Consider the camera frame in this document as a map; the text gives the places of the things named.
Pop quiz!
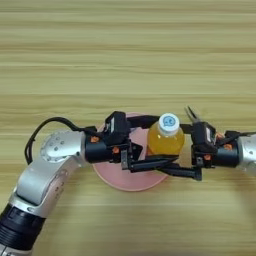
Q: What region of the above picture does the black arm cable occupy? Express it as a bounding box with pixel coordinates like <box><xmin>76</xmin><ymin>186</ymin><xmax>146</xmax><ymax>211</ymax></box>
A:
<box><xmin>24</xmin><ymin>116</ymin><xmax>88</xmax><ymax>165</ymax></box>
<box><xmin>216</xmin><ymin>130</ymin><xmax>256</xmax><ymax>148</ymax></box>

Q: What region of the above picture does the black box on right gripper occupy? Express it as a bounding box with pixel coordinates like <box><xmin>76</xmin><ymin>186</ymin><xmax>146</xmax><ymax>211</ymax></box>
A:
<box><xmin>191</xmin><ymin>121</ymin><xmax>218</xmax><ymax>155</ymax></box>

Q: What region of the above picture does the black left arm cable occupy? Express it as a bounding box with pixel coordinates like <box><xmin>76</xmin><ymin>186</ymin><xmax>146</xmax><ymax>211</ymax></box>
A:
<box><xmin>24</xmin><ymin>116</ymin><xmax>88</xmax><ymax>165</ymax></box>

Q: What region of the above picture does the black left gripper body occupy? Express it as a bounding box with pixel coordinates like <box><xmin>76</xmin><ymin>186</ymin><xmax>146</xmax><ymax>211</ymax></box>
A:
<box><xmin>84</xmin><ymin>125</ymin><xmax>143</xmax><ymax>172</ymax></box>

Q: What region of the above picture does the orange juice bottle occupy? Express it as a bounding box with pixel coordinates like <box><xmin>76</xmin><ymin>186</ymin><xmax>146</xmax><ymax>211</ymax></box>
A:
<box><xmin>146</xmin><ymin>112</ymin><xmax>186</xmax><ymax>157</ymax></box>

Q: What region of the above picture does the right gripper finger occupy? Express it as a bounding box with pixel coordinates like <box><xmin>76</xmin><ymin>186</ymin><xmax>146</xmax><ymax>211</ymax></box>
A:
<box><xmin>179</xmin><ymin>123</ymin><xmax>195</xmax><ymax>135</ymax></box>
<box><xmin>155</xmin><ymin>164</ymin><xmax>198</xmax><ymax>181</ymax></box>

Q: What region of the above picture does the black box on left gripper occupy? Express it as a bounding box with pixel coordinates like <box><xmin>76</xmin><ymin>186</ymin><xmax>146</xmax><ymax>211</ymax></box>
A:
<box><xmin>104</xmin><ymin>111</ymin><xmax>130</xmax><ymax>147</ymax></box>

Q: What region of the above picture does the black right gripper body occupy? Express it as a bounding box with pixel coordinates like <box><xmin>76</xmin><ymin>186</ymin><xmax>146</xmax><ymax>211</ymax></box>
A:
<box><xmin>191</xmin><ymin>130</ymin><xmax>242</xmax><ymax>182</ymax></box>

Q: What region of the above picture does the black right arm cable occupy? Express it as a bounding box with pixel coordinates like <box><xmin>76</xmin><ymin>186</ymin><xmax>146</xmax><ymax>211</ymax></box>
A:
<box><xmin>216</xmin><ymin>130</ymin><xmax>256</xmax><ymax>148</ymax></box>

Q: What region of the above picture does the pink round plate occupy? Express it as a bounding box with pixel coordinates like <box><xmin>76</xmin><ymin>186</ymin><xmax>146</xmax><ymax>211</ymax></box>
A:
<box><xmin>92</xmin><ymin>112</ymin><xmax>170</xmax><ymax>193</ymax></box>

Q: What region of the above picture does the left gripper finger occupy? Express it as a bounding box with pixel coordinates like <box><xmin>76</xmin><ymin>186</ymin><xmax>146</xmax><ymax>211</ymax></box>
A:
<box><xmin>127</xmin><ymin>155</ymin><xmax>180</xmax><ymax>174</ymax></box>
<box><xmin>125</xmin><ymin>114</ymin><xmax>162</xmax><ymax>130</ymax></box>

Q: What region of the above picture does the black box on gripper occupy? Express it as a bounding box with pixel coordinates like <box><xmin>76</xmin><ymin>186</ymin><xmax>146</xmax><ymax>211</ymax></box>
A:
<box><xmin>191</xmin><ymin>121</ymin><xmax>218</xmax><ymax>155</ymax></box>
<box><xmin>104</xmin><ymin>111</ymin><xmax>130</xmax><ymax>147</ymax></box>

